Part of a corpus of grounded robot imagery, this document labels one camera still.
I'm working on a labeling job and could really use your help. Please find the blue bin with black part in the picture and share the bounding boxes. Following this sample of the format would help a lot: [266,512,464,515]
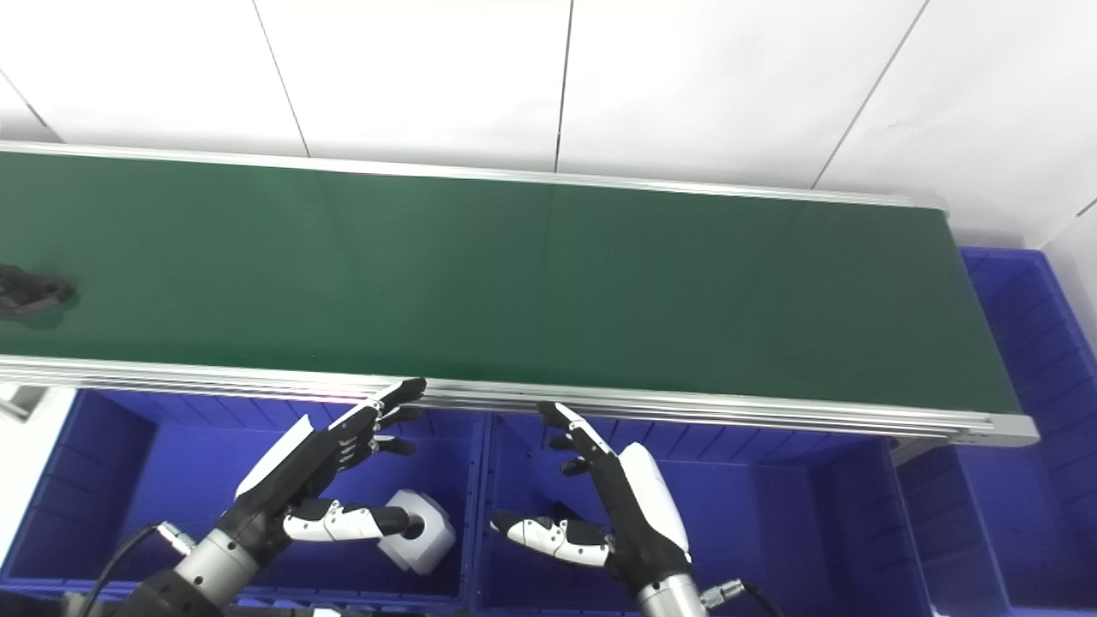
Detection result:
[474,411,933,617]

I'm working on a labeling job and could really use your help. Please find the black bracket part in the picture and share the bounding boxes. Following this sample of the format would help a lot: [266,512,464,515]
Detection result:
[0,263,79,323]

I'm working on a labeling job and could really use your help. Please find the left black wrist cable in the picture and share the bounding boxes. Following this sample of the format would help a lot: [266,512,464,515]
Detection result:
[81,521,200,617]

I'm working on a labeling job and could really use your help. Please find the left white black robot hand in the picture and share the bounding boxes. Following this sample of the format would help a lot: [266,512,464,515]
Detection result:
[218,377,428,563]

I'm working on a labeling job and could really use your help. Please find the empty blue plastic bin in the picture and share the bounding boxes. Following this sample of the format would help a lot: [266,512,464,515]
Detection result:
[896,247,1097,617]

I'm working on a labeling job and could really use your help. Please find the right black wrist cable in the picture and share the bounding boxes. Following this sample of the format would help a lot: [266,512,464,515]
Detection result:
[698,578,786,617]

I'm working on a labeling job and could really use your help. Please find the white plastic part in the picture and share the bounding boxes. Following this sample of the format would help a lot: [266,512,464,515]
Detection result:
[377,488,458,577]

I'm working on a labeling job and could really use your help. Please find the green conveyor belt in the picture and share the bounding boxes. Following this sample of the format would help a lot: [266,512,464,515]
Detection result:
[0,141,1040,449]

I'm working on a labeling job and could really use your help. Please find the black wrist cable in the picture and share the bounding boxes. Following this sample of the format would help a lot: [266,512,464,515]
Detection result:
[698,578,786,617]
[81,521,200,617]

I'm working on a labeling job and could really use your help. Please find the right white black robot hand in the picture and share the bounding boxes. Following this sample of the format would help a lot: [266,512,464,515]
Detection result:
[489,400,694,597]

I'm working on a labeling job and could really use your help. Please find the aluminium conveyor leg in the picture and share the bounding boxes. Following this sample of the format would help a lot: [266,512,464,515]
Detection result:
[0,385,49,423]
[890,437,965,469]

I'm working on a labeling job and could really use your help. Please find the blue bin with white part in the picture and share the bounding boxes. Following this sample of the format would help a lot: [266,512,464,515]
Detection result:
[0,387,485,606]

